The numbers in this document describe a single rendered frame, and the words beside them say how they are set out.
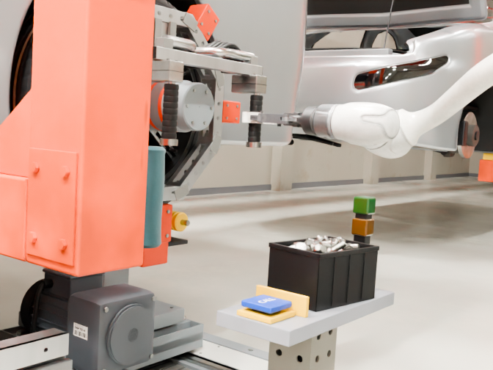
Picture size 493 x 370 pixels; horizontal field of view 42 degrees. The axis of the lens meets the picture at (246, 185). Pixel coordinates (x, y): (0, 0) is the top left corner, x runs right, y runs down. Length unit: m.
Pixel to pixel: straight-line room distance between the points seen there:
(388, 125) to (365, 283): 0.41
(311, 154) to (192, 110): 8.00
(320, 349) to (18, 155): 0.71
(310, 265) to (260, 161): 7.32
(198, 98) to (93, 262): 0.68
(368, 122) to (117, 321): 0.75
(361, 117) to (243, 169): 6.72
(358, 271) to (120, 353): 0.56
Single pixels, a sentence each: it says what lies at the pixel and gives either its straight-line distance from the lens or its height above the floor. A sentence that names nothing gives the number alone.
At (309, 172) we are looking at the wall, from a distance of 9.68.
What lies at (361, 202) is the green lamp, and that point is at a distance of 1.51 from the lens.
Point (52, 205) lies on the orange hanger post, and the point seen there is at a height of 0.64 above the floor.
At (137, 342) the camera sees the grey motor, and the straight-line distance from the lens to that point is 1.55.
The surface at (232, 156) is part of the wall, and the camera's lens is 8.09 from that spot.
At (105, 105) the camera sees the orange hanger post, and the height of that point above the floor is 0.83.
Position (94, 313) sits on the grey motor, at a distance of 1.48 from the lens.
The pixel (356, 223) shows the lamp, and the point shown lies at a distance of 1.52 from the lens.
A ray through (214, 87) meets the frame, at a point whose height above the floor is 0.92.
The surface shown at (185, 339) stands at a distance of 2.09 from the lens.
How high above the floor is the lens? 0.80
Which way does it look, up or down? 5 degrees down
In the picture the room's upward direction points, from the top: 3 degrees clockwise
